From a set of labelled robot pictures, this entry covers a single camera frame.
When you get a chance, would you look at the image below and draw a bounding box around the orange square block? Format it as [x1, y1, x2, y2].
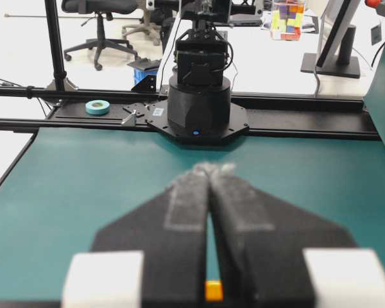
[205, 280, 224, 302]

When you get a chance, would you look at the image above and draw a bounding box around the blue tape roll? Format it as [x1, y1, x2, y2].
[85, 99, 110, 116]

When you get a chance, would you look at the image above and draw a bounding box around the black vertical frame post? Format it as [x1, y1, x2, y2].
[44, 0, 67, 91]

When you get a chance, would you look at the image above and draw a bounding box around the black computer monitor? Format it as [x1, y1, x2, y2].
[301, 0, 361, 79]

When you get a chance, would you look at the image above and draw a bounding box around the colourful block box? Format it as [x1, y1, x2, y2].
[269, 0, 305, 41]

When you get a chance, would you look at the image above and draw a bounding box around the black office chair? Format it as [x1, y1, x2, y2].
[62, 0, 140, 71]

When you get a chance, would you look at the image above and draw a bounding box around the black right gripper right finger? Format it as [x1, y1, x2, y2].
[208, 164, 385, 308]

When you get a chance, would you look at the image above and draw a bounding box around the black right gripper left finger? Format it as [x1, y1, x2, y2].
[61, 165, 210, 308]

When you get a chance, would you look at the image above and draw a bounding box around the black aluminium frame rail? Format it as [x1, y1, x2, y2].
[0, 87, 379, 143]

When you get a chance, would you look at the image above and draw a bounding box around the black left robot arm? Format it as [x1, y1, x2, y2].
[146, 1, 249, 144]

